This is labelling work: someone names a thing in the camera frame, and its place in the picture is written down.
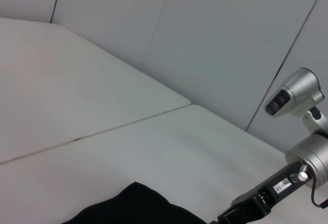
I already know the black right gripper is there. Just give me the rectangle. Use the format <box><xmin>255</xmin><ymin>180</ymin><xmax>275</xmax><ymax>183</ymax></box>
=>
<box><xmin>216</xmin><ymin>161</ymin><xmax>310</xmax><ymax>224</ymax></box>

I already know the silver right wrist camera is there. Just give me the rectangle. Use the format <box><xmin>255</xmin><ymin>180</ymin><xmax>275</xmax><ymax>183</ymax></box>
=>
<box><xmin>265</xmin><ymin>67</ymin><xmax>328</xmax><ymax>135</ymax></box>

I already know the black t-shirt with FREE print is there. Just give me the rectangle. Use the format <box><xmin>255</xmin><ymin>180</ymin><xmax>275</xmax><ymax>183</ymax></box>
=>
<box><xmin>61</xmin><ymin>181</ymin><xmax>207</xmax><ymax>224</ymax></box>

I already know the right gripper cable with plugs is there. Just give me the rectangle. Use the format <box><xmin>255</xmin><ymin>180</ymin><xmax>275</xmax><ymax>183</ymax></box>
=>
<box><xmin>289</xmin><ymin>165</ymin><xmax>328</xmax><ymax>209</ymax></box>

